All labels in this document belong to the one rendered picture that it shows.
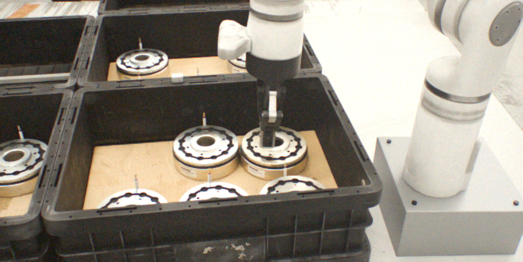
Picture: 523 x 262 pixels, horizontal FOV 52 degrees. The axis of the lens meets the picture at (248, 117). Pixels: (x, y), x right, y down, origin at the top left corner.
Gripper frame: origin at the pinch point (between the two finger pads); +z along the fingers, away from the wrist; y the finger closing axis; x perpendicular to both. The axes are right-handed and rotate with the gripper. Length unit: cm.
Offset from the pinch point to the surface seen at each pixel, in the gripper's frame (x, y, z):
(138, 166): 19.7, 1.1, 7.0
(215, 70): 9.1, 32.4, 5.8
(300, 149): -5.2, 0.7, 2.8
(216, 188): 7.2, -7.7, 3.9
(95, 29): 31.9, 30.2, -3.2
